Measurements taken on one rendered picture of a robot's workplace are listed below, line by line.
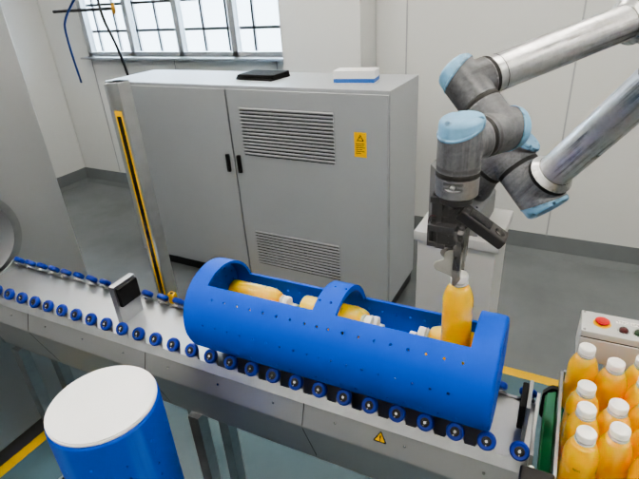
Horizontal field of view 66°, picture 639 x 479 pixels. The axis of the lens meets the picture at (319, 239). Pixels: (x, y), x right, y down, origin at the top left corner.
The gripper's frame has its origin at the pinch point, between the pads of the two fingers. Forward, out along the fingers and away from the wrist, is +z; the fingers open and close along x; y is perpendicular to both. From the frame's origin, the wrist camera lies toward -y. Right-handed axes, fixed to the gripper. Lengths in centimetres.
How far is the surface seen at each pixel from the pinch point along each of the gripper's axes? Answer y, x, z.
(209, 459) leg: 84, 9, 94
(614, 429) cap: -35.5, 9.5, 24.4
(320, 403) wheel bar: 33, 11, 42
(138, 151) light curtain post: 128, -33, -9
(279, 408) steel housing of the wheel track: 46, 13, 48
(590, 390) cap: -31.1, -0.7, 24.5
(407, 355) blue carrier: 8.7, 11.2, 17.5
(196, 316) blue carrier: 71, 13, 21
